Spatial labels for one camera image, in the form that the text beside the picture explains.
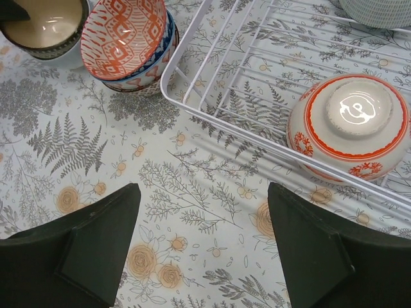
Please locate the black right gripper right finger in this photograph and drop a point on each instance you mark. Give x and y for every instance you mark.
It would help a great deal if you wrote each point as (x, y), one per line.
(329, 261)

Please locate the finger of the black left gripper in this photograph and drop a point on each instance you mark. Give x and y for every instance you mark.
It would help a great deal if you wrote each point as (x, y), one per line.
(11, 11)

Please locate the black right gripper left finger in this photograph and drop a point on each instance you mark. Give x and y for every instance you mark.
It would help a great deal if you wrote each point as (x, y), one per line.
(76, 260)

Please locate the black gold bowl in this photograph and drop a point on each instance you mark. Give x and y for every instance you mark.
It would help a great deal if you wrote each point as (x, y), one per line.
(53, 29)

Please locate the red diamond pattern bowl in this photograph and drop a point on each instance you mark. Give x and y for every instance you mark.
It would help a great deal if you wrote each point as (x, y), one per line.
(119, 37)

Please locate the white orange ring bowl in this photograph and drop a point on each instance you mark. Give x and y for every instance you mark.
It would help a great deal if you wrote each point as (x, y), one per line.
(357, 123)

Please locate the blue triangle pattern bowl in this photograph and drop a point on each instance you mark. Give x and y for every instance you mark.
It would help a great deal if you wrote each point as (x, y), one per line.
(171, 19)

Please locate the pale green bowl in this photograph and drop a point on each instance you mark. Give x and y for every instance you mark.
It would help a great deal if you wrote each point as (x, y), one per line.
(386, 14)

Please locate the brown checker pattern bowl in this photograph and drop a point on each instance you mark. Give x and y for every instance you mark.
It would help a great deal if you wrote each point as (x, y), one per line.
(144, 90)

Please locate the white wire dish rack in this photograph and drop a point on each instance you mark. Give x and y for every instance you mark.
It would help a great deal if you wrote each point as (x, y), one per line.
(242, 65)

